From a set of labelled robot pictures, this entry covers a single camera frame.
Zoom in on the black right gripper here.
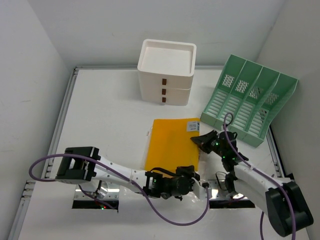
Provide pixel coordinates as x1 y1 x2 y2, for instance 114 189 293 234
191 130 226 159

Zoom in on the yellow clip file folder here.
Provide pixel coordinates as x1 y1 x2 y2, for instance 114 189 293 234
144 117 201 173

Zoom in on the white drawer cabinet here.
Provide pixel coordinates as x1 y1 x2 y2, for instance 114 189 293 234
137 39 197 106

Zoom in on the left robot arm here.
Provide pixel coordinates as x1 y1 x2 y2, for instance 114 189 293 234
55 146 207 199

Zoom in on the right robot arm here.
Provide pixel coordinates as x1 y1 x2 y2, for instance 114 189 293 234
191 130 314 237

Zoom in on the green file rack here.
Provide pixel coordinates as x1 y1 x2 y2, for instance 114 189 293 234
200 54 299 148

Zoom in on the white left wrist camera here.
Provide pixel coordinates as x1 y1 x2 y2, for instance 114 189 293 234
192 181 212 200

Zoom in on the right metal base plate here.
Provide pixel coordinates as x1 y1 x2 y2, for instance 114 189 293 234
206 178 255 201

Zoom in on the metal base plate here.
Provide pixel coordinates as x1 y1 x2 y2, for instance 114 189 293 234
81 180 120 201
206 178 255 201

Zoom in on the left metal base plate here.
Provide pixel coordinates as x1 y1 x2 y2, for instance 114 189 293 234
81 180 120 201

